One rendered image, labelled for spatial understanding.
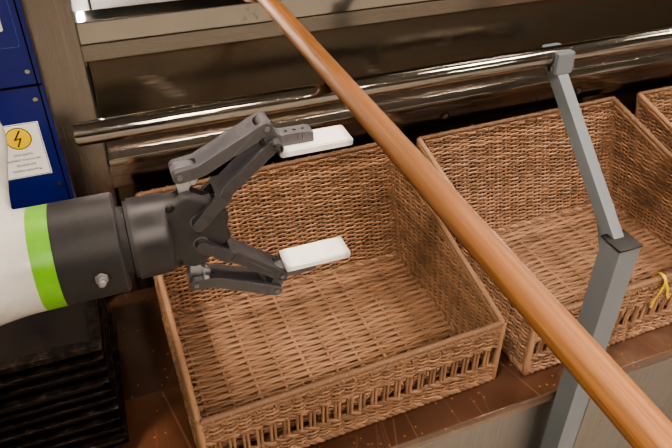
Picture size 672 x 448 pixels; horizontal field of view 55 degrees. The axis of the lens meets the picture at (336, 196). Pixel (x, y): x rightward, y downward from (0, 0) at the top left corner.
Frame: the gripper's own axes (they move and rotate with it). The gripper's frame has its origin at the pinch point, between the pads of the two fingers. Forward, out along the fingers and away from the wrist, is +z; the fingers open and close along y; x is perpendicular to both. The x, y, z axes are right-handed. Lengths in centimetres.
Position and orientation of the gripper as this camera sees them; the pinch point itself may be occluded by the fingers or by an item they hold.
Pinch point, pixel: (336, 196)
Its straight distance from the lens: 65.0
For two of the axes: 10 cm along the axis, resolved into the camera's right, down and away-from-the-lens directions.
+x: 3.5, 5.3, -7.7
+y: -0.1, 8.2, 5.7
